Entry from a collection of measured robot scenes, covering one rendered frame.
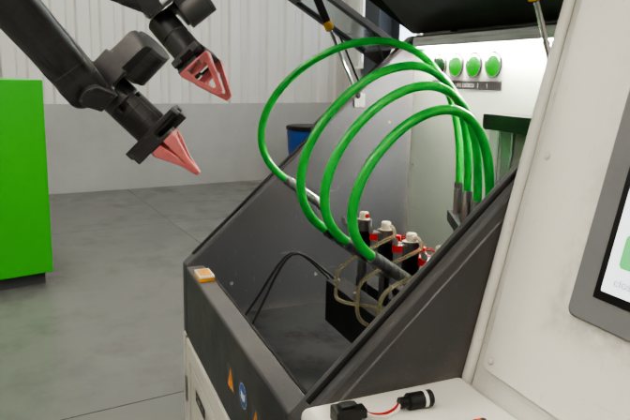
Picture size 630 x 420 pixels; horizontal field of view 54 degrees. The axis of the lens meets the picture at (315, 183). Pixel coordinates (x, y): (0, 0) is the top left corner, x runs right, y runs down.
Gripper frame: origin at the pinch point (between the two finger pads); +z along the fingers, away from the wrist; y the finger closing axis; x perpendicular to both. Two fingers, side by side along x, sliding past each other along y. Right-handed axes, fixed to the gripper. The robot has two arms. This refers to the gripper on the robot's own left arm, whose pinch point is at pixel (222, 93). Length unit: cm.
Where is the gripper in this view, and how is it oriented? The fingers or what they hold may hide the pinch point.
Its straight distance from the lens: 119.4
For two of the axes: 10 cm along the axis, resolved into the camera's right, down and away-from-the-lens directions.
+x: -7.4, 6.6, 1.1
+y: 1.9, 0.6, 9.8
